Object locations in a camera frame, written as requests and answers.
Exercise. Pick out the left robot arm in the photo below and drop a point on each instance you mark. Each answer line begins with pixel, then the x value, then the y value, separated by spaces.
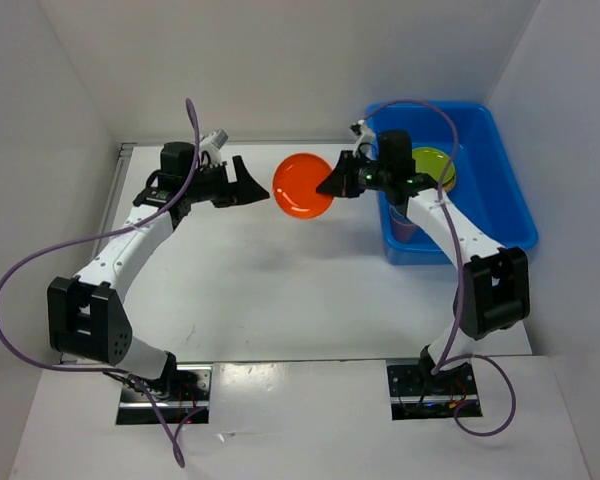
pixel 86 315

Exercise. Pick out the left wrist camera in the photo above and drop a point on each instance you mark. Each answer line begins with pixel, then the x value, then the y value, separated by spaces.
pixel 215 142

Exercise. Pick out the green plastic plate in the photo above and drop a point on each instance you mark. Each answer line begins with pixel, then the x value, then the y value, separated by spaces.
pixel 432 161

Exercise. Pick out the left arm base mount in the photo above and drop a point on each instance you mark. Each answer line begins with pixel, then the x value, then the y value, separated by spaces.
pixel 188 402

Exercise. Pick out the green-rimmed bamboo woven plate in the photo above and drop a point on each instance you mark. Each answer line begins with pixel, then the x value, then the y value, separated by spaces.
pixel 450 181

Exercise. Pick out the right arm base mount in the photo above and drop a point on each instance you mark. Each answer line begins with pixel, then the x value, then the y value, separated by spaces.
pixel 413 396

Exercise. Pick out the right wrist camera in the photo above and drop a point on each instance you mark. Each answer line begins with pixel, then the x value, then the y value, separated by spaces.
pixel 364 139

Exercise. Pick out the blue plastic cup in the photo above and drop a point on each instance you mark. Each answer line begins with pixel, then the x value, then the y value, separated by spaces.
pixel 396 216

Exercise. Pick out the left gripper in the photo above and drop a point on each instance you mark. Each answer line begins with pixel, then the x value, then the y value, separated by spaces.
pixel 244 190

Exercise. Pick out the orange plastic plate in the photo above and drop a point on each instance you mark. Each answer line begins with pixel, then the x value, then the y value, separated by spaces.
pixel 295 182

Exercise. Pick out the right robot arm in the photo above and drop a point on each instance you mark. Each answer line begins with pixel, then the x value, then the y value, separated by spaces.
pixel 493 281

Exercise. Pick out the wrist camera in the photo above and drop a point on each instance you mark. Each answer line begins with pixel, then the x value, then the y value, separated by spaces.
pixel 215 142
pixel 364 139

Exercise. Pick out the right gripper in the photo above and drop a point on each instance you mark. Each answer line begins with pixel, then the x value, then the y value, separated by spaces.
pixel 341 181

